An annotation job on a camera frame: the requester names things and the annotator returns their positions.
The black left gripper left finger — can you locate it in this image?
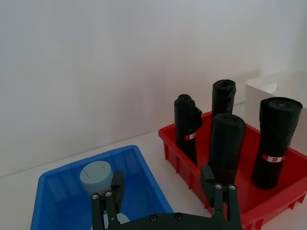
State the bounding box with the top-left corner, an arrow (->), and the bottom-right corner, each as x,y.
90,170 -> 125,230

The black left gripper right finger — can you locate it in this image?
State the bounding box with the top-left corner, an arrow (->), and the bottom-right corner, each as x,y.
201,165 -> 241,228

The pale blue lidded canister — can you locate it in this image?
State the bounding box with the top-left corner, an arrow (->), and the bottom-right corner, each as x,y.
80,161 -> 113,196
91,210 -> 131,230

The blue plastic bin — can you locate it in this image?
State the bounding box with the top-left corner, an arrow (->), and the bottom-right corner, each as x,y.
30,144 -> 175,230

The red plastic bin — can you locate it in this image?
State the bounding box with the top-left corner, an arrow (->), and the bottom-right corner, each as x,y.
157,111 -> 307,227

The wide black trash bag roll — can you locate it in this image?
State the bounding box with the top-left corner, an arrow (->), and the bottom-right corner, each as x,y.
251,96 -> 303,189

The white plastic bin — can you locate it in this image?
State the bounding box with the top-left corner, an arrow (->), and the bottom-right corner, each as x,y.
244,70 -> 307,154

